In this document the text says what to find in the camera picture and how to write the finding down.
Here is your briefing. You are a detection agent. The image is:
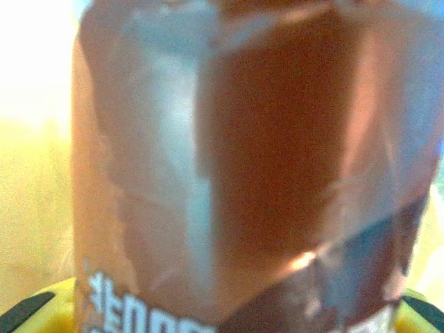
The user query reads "brown foil snack packet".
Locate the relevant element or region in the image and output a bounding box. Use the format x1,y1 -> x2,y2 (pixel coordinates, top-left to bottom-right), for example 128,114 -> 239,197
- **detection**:
71,0 -> 444,333

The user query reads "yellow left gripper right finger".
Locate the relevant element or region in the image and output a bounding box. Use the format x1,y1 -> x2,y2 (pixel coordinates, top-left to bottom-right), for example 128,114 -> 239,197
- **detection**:
395,287 -> 444,333

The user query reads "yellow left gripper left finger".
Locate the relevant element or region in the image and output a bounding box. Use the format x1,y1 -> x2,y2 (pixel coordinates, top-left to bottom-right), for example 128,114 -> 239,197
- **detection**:
0,277 -> 79,333

